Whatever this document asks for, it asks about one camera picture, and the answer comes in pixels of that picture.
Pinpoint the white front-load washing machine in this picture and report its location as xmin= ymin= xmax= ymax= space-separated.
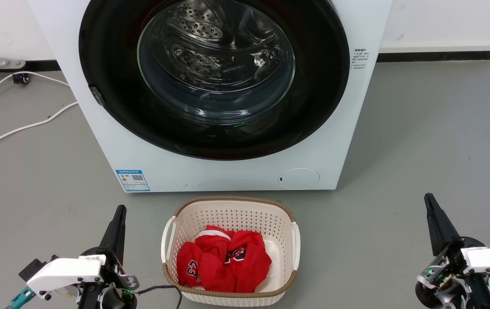
xmin=28 ymin=0 xmax=394 ymax=193

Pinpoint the blue energy label sticker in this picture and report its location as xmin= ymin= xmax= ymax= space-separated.
xmin=115 ymin=170 xmax=151 ymax=193

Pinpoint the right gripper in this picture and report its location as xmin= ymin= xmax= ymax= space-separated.
xmin=415 ymin=193 xmax=490 ymax=309

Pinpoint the black text warning sticker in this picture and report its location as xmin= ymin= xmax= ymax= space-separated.
xmin=350 ymin=48 xmax=370 ymax=70

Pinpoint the stainless steel washer drum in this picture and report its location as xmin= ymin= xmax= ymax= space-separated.
xmin=138 ymin=0 xmax=295 ymax=115

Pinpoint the teal plug connector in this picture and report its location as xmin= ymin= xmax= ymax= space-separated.
xmin=5 ymin=288 xmax=37 ymax=309

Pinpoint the red basketball jersey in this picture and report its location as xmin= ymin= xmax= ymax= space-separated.
xmin=177 ymin=225 xmax=272 ymax=293

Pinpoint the black round glass washer door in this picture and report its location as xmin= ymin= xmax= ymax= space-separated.
xmin=79 ymin=0 xmax=351 ymax=161

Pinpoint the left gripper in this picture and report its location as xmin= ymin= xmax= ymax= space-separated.
xmin=77 ymin=205 xmax=140 ymax=309

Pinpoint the round white filter cover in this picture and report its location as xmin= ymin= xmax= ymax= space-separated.
xmin=277 ymin=168 xmax=320 ymax=190

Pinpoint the cream plastic laundry basket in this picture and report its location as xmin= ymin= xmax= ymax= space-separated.
xmin=161 ymin=196 xmax=301 ymax=307

